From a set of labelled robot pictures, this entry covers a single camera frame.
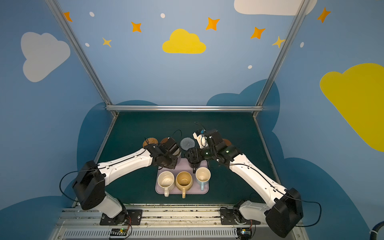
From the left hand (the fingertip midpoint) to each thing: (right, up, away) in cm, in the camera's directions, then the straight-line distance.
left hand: (173, 162), depth 85 cm
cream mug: (-5, -11, +1) cm, 12 cm away
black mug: (+12, -4, +8) cm, 15 cm away
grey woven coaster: (+7, +9, +19) cm, 22 cm away
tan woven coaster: (-19, +11, +19) cm, 29 cm away
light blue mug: (+17, -9, +3) cm, 19 cm away
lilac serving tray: (+5, -4, +8) cm, 10 cm away
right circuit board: (+37, -33, -12) cm, 51 cm away
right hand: (+11, +7, -9) cm, 16 cm away
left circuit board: (-26, -32, -12) cm, 43 cm away
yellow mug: (+6, -11, +1) cm, 13 cm away
